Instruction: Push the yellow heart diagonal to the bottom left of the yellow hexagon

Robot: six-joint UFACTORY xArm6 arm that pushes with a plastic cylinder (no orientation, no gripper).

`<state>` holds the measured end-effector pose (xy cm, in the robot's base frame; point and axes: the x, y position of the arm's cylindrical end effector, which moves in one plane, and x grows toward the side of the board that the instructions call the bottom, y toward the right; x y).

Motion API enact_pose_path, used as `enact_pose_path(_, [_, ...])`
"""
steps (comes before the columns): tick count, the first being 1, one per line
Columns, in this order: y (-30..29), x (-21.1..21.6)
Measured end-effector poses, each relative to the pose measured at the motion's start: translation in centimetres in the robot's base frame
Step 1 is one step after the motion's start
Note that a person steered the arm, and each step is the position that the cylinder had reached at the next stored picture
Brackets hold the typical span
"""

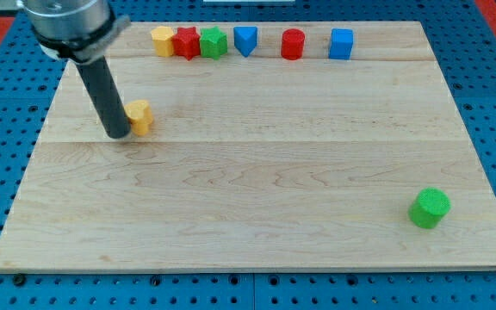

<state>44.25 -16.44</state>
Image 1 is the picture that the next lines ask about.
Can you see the red cylinder block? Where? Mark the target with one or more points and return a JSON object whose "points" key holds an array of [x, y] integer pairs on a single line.
{"points": [[293, 41]]}

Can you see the wooden board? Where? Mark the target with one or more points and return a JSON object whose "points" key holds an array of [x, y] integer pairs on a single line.
{"points": [[257, 164]]}

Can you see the red star block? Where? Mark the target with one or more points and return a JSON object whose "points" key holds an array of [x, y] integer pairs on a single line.
{"points": [[186, 42]]}

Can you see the blue cube block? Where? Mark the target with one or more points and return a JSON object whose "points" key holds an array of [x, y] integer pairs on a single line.
{"points": [[341, 43]]}

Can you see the blue triangle block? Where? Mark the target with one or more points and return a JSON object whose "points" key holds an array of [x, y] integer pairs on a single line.
{"points": [[245, 39]]}

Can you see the green star block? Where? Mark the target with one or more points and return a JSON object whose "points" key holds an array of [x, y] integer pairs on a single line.
{"points": [[213, 43]]}

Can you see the yellow heart block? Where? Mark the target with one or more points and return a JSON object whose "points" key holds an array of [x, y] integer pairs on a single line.
{"points": [[140, 117]]}

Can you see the yellow hexagon block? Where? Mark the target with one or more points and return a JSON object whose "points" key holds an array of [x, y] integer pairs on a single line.
{"points": [[162, 41]]}

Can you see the green cylinder block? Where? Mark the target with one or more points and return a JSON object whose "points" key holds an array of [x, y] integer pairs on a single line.
{"points": [[429, 208]]}

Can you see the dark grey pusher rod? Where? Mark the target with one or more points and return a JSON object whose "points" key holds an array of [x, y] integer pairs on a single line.
{"points": [[101, 88]]}

